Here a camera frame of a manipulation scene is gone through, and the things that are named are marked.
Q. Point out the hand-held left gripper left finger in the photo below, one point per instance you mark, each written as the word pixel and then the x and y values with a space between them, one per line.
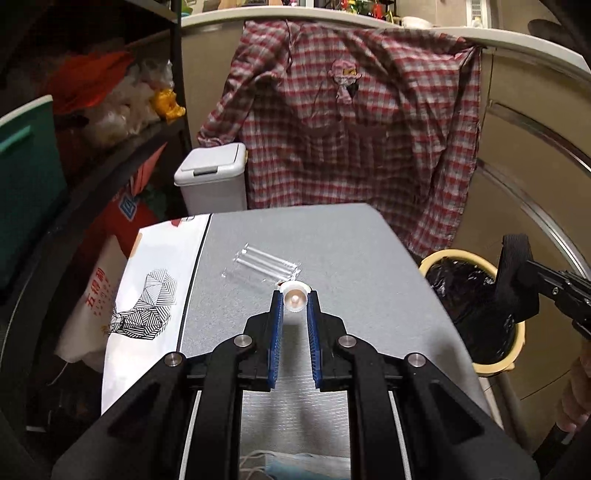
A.
pixel 275 341

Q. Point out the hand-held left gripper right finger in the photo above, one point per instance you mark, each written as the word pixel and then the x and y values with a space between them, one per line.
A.
pixel 314 341

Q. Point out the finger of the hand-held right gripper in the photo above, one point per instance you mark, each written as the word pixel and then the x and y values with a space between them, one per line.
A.
pixel 515 281

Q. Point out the white round plastic cap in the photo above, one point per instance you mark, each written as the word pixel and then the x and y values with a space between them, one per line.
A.
pixel 294 295

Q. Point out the yellow round trash bin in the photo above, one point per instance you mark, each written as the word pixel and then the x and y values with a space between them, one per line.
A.
pixel 448 255

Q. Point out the black trash bag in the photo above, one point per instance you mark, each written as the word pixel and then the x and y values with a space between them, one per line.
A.
pixel 461 295

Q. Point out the person's right hand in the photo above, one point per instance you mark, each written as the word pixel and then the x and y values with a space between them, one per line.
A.
pixel 579 397

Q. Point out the clear plastic tube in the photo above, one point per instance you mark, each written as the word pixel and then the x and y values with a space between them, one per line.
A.
pixel 263 265

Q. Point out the blue face mask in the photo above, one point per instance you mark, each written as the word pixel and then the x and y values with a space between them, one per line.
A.
pixel 300 466

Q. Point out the white sheet with geometric print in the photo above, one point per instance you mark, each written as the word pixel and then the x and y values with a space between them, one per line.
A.
pixel 152 249

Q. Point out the white lidded waste bin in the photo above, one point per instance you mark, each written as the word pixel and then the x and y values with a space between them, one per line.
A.
pixel 212 184

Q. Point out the red plaid shirt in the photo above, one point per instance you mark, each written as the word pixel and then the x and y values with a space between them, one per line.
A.
pixel 323 161

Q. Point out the white sack with red print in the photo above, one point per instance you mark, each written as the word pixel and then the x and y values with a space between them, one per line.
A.
pixel 92 304

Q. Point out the orange bag with blue print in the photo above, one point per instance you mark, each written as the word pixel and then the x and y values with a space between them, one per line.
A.
pixel 115 212

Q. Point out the yellow toy figure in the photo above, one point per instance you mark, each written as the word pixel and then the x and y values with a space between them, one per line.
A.
pixel 166 104

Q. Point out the clear plastic bags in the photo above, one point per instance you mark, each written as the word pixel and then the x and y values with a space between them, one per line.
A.
pixel 124 110

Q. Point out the green storage box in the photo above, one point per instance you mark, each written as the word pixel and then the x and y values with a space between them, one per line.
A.
pixel 27 194

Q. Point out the black shelf rack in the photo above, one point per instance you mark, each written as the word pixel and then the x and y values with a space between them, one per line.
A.
pixel 178 69

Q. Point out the row of colourful toys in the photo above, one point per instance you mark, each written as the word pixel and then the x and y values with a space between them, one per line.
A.
pixel 360 7

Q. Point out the red plastic bag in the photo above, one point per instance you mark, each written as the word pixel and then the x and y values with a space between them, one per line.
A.
pixel 87 78

